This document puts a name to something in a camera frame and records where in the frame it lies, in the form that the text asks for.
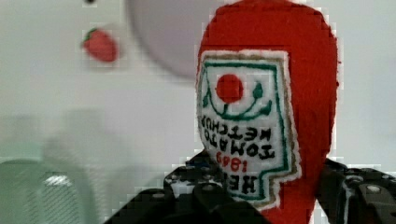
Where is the red toy strawberry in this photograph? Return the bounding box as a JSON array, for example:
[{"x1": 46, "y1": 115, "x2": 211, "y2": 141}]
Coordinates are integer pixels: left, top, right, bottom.
[{"x1": 82, "y1": 28, "x2": 119, "y2": 63}]

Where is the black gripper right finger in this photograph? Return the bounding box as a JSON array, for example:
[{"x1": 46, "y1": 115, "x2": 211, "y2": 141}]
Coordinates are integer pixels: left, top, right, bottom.
[{"x1": 316, "y1": 159, "x2": 396, "y2": 224}]

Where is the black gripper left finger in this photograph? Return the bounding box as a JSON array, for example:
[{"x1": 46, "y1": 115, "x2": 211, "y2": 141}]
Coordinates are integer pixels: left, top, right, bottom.
[{"x1": 104, "y1": 150, "x2": 271, "y2": 224}]

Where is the round grey plate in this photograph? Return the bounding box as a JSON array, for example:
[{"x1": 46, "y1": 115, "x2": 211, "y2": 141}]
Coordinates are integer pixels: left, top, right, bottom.
[{"x1": 126, "y1": 0, "x2": 224, "y2": 80}]

